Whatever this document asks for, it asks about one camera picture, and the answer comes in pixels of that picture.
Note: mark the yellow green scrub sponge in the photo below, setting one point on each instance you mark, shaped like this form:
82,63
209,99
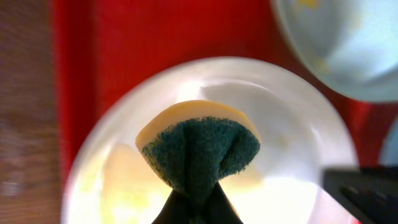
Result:
193,144

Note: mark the light blue plate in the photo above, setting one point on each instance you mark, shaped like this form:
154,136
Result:
389,151

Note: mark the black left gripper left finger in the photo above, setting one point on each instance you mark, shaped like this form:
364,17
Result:
176,210

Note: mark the pale green plate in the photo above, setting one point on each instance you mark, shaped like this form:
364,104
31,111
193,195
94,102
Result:
349,45

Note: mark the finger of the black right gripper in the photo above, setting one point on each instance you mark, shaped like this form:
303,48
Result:
368,193

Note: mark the white plate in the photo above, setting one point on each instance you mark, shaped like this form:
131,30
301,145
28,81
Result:
301,134

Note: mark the red plastic tray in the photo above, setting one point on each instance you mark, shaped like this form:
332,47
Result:
104,49

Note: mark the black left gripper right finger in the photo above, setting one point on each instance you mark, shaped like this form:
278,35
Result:
218,209

